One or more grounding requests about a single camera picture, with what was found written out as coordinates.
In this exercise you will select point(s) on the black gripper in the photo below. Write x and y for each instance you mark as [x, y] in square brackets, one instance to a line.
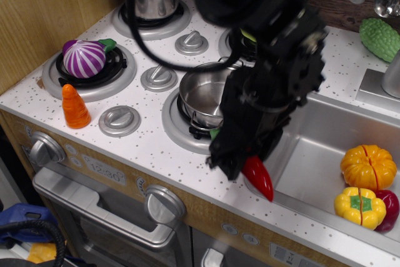
[244, 126]

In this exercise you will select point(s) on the red toy chili pepper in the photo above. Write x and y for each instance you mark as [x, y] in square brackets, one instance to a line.
[257, 175]

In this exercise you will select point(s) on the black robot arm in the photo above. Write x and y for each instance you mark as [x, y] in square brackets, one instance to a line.
[257, 102]

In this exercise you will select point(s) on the small steel pot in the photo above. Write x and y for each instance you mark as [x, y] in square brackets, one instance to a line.
[201, 94]

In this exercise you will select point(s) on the yellow toy bell pepper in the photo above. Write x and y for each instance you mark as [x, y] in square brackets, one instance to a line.
[360, 206]

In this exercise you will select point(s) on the silver sink basin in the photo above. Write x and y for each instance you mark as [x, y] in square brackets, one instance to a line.
[306, 176]

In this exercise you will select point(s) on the front right stove burner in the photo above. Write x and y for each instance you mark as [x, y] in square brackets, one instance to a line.
[181, 129]

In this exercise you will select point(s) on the stove burner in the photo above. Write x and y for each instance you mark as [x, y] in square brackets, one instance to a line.
[152, 30]
[181, 129]
[247, 47]
[118, 73]

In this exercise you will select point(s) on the right oven dial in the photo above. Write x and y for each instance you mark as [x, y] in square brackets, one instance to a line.
[162, 205]

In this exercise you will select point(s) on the oven dial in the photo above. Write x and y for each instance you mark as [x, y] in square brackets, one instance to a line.
[45, 150]
[162, 205]

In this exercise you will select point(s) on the back right stove burner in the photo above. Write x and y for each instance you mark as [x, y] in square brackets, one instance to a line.
[247, 47]

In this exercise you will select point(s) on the orange toy pumpkin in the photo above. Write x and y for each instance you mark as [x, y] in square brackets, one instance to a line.
[368, 166]

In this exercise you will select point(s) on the green toy lettuce leaf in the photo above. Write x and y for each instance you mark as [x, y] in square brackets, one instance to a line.
[248, 36]

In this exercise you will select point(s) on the silver stovetop knob middle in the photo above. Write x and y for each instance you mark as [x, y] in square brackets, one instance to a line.
[159, 79]

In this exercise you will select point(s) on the silver stovetop knob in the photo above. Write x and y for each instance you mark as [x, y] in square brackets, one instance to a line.
[191, 44]
[159, 79]
[119, 121]

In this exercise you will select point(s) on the silver stovetop knob back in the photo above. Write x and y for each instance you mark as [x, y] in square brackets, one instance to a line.
[191, 44]

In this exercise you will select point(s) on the silver stovetop knob front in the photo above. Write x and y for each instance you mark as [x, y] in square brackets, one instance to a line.
[119, 121]

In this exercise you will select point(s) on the silver faucet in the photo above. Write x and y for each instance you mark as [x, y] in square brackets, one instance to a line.
[380, 89]

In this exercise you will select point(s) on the oven clock display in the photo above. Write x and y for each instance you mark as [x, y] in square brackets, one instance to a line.
[104, 170]

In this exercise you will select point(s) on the dark red toy fruit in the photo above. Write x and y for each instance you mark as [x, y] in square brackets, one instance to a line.
[392, 210]

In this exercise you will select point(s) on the front left stove burner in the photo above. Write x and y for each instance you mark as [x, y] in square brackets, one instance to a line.
[118, 73]

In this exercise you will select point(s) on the back left stove burner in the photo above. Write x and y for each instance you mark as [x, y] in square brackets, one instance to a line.
[152, 30]

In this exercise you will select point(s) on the green toy bitter gourd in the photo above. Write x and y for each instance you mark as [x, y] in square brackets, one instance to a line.
[379, 38]

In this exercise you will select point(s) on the orange toy carrot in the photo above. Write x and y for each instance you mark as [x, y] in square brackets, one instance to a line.
[75, 111]

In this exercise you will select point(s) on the purple striped toy onion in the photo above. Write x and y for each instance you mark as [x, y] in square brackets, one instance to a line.
[85, 59]

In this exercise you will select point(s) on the hanging steel ladle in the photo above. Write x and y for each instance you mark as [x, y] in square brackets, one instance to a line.
[386, 8]

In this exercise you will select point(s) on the left oven dial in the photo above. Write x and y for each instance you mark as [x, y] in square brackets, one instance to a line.
[45, 150]

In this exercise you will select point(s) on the yellow cloth on floor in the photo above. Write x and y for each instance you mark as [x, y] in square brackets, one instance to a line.
[43, 253]

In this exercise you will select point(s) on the blue object on floor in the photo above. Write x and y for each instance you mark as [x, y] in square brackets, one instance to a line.
[26, 212]

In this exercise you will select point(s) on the silver dishwasher handle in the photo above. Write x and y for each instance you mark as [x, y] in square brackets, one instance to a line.
[212, 258]

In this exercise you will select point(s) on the silver oven door handle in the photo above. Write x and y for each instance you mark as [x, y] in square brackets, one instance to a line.
[85, 201]

